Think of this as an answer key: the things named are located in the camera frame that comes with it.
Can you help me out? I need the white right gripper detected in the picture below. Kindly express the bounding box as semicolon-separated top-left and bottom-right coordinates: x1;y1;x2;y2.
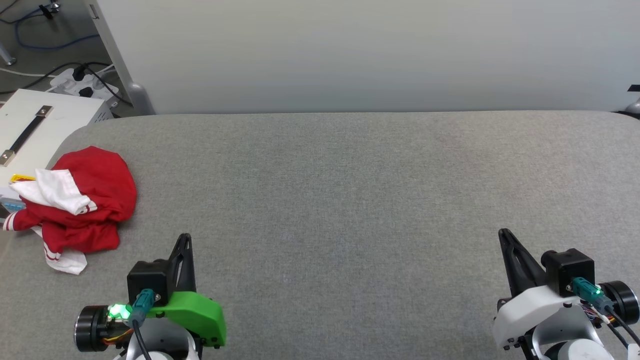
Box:
492;228;597;352

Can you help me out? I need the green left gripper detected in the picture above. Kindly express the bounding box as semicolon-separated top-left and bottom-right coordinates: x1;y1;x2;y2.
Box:
147;233;227;349

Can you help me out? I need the red and white garment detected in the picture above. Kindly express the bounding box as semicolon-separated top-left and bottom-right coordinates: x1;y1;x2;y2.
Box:
2;146;138;276

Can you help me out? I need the white metal equipment box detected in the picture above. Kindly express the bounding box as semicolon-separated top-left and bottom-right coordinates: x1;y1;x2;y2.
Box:
0;89;115;223

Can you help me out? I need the white power strip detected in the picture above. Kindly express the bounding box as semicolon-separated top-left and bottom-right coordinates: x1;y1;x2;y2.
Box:
49;67;121;110

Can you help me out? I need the black clamp object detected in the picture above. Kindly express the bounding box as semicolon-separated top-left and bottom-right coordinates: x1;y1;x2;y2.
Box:
38;0;62;21

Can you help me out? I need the left teal-plug black cable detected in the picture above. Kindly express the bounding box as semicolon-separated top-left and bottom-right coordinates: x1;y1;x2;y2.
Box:
130;288;157;360

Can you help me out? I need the teal-plug black cable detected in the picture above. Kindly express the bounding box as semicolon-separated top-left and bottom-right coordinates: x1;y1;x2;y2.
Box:
130;288;157;360
571;276;640;348

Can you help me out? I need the right teal-plug black cable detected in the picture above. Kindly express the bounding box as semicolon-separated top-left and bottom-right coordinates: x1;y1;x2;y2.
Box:
571;276;640;348

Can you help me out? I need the black floor cable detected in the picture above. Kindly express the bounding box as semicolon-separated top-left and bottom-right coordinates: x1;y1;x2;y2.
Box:
0;61;134;107

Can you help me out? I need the white post with grey foot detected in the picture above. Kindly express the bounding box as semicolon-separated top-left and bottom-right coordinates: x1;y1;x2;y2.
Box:
84;0;156;116

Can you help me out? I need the white floor cable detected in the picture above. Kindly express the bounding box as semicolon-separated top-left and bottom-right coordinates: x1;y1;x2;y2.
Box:
0;67;57;79

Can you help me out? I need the blue floor cable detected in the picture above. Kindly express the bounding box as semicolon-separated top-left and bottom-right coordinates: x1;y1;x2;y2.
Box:
14;6;101;51

